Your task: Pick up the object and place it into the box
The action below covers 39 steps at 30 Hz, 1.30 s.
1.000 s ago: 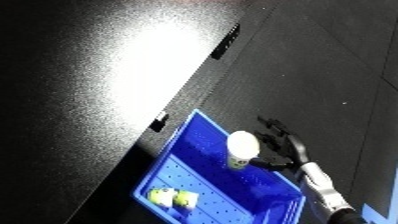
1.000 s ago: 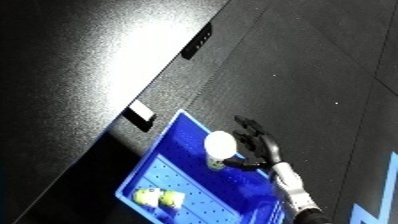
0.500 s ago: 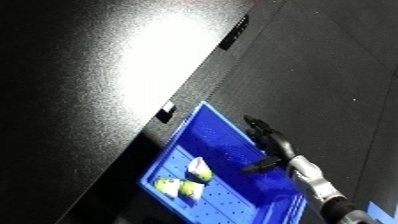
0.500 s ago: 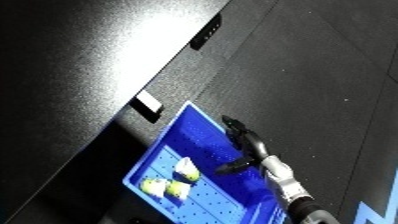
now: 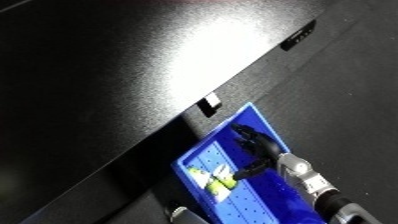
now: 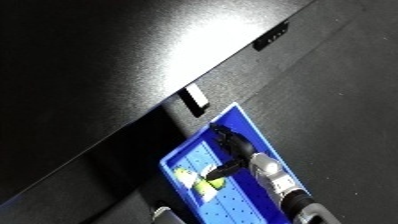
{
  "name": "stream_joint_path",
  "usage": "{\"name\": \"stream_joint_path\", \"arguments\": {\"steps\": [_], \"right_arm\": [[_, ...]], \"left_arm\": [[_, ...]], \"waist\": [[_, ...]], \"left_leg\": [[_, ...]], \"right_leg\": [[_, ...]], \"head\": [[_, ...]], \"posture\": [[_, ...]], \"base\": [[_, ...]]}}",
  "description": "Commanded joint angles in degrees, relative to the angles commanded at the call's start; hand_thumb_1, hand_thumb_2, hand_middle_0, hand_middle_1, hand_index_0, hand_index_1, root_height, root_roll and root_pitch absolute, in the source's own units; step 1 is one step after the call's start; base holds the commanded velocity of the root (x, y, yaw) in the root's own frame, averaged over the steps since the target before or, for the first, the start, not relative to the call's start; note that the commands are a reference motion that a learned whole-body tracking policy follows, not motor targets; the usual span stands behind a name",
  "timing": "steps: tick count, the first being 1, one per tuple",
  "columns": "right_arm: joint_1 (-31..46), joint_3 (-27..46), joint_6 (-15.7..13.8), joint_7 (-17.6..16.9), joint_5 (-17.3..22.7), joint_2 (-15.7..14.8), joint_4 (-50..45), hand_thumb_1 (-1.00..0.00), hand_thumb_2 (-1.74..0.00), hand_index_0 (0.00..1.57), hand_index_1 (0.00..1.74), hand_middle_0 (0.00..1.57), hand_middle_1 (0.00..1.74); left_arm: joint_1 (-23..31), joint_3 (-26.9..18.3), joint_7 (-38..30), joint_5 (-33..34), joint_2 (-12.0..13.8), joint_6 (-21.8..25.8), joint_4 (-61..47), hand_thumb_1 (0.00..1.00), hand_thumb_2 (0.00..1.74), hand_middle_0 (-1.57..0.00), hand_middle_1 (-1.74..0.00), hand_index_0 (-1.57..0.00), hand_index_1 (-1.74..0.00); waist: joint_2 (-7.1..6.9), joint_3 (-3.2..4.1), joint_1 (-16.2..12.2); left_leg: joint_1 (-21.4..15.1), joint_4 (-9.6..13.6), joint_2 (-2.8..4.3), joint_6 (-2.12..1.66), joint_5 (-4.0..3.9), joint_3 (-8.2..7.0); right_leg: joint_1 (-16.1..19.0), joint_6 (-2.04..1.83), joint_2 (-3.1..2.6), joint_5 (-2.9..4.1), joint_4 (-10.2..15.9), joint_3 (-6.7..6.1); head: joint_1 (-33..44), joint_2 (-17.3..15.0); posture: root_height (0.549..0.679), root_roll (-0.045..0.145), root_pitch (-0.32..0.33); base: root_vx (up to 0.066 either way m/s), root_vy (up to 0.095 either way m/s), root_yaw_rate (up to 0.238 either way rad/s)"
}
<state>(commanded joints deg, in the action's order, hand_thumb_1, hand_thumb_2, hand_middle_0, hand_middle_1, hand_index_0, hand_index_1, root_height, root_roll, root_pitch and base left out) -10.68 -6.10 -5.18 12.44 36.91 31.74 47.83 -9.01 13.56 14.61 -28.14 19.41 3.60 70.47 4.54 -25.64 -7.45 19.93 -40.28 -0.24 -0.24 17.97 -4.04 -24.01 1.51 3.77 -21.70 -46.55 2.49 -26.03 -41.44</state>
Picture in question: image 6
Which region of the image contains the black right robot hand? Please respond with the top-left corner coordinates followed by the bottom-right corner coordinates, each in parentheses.
top-left (202, 122), bottom-right (260, 182)

